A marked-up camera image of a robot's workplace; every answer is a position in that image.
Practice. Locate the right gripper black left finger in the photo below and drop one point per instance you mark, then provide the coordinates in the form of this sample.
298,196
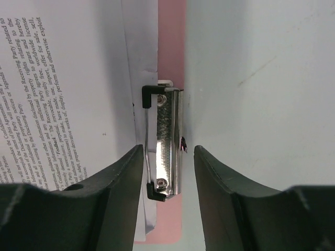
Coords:
98,213

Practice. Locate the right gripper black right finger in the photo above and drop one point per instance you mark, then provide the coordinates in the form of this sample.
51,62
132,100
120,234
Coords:
241,214

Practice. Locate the white printed paper sheet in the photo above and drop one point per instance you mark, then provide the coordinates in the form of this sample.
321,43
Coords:
66,106

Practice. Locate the pink clipboard folder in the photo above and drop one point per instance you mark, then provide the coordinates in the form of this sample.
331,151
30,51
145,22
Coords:
171,41

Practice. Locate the white printed paper sheets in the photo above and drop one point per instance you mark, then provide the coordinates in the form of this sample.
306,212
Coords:
141,32

